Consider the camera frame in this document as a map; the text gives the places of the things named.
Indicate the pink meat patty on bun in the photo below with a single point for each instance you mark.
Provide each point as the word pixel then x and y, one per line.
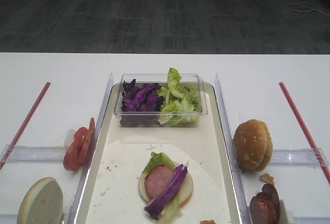
pixel 157 181

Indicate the left clear plastic rail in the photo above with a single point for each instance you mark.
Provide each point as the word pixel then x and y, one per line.
pixel 78 210

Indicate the green lettuce pile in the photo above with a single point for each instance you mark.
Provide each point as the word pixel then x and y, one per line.
pixel 177 100

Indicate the lettuce leaf under patty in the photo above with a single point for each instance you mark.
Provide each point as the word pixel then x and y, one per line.
pixel 171 210

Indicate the lower left clear crossbar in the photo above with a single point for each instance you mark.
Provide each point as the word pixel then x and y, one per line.
pixel 8 218

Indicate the front tomato slice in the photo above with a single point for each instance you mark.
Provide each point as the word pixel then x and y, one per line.
pixel 71 161

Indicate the lower right clear crossbar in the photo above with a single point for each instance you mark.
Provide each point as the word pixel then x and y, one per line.
pixel 290 218

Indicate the clear plastic salad container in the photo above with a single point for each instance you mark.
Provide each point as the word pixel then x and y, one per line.
pixel 187 80

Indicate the metal serving tray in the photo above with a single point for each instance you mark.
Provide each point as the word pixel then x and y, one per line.
pixel 111 194

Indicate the sesame bun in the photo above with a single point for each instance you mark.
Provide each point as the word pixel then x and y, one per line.
pixel 250 142
pixel 269 149

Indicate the brown crumb on table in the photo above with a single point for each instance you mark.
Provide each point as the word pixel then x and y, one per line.
pixel 267 178

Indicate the upper right clear crossbar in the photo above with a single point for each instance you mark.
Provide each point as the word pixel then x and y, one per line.
pixel 299 157

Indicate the right clear plastic rail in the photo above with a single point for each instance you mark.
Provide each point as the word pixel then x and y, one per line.
pixel 235 172

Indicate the sesame bun rear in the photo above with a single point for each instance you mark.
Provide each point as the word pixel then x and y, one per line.
pixel 269 149

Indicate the dark sausage slice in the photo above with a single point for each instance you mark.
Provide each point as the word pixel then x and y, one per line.
pixel 270 189
pixel 262 209

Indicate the purple cabbage pile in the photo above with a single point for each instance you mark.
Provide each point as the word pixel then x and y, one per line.
pixel 140 99

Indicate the clear plastic rail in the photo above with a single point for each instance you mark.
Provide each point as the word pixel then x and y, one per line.
pixel 78 210
pixel 235 172

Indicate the brown crumb on tray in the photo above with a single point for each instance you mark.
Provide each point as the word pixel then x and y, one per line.
pixel 207 222

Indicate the red tape strip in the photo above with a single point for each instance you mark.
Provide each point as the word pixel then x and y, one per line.
pixel 25 123
pixel 305 130

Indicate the purple cabbage strip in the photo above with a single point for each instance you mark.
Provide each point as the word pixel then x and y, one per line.
pixel 156 205

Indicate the bottom bun slice on tray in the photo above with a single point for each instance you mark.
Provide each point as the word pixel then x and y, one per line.
pixel 186 189

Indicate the white bun half left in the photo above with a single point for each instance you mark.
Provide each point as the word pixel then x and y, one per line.
pixel 43 203

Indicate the sesame bun top front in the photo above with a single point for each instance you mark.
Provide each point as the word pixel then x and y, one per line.
pixel 250 142

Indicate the clear crossbar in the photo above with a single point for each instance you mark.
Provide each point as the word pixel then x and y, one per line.
pixel 20 153
pixel 290 218
pixel 299 157
pixel 8 218

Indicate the front dark sausage slice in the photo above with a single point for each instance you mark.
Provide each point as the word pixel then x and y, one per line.
pixel 262 209

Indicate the upper left clear crossbar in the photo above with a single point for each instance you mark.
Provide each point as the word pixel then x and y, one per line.
pixel 20 153

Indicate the rear dark sausage slice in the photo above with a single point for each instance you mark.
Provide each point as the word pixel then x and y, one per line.
pixel 270 189

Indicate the left red tape strip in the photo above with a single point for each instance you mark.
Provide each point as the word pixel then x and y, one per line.
pixel 25 123

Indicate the right red tape strip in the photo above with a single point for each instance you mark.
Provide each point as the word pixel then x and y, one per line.
pixel 305 130

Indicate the rear tomato slice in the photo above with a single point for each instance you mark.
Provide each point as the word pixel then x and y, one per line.
pixel 87 140

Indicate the tomato slice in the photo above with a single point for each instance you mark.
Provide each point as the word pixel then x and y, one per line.
pixel 87 140
pixel 71 161

